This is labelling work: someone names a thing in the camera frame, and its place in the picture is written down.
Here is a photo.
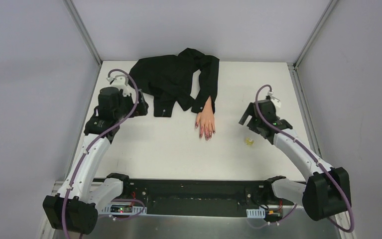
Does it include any yellow nail polish bottle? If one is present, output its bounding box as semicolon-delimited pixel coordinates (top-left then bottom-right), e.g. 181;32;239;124
245;137;254;146

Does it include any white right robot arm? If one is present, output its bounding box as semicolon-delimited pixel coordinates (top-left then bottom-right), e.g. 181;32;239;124
239;99;352;221

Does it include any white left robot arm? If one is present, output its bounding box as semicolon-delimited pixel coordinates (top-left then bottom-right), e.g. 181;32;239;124
43;87;148;237

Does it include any black shirt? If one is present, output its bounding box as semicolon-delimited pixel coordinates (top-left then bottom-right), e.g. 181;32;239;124
129;48;220;118

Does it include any mannequin hand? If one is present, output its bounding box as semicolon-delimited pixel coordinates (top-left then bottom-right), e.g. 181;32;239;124
195;97;216;141

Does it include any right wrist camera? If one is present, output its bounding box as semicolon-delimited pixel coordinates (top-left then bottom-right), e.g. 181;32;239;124
266;91;281;108

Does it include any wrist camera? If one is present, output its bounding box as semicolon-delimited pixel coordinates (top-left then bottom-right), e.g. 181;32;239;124
266;91;281;108
107;74;129;89

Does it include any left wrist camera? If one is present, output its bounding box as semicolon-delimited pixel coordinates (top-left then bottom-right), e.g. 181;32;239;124
107;74;129;89

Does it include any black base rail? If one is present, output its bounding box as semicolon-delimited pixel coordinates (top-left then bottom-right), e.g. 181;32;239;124
101;179;292;218

